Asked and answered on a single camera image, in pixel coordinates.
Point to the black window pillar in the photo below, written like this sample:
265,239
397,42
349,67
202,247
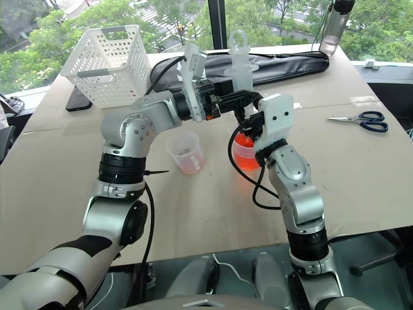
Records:
217,22

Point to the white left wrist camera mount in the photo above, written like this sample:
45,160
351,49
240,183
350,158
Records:
192,71

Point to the brown cardboard table cover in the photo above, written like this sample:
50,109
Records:
193,210

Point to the clear cup with red liquid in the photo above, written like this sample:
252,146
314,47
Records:
246,158

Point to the empty clear measuring cup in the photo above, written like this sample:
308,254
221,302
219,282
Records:
187,158

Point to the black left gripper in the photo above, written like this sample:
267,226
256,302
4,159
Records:
210,101

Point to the long black fabric bag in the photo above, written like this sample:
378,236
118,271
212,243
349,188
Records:
284,68

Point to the dark grey rounded leg cover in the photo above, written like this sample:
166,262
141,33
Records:
193,277
272,281

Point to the black zip tie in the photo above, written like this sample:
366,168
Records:
158,172

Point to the grey robot torso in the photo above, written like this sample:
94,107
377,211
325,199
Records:
206,303

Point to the black office chair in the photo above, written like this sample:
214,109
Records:
6,142

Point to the black chair base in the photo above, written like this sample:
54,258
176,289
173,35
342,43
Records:
380,255

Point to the white perforated plastic basket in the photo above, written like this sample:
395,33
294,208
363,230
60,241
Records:
84,84

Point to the grey bundled bag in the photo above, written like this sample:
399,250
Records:
13,105

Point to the large clear plastic syringe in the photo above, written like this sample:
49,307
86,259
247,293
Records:
242,71

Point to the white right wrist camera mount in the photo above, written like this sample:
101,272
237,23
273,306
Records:
277,129

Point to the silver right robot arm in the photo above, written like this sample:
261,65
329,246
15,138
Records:
297,193

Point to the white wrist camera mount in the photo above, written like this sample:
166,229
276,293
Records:
192,71
277,129

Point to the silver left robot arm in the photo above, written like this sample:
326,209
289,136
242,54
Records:
126,129

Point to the black flat phone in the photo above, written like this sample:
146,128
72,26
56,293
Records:
75,103

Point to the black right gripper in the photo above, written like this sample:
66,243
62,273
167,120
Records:
257,124

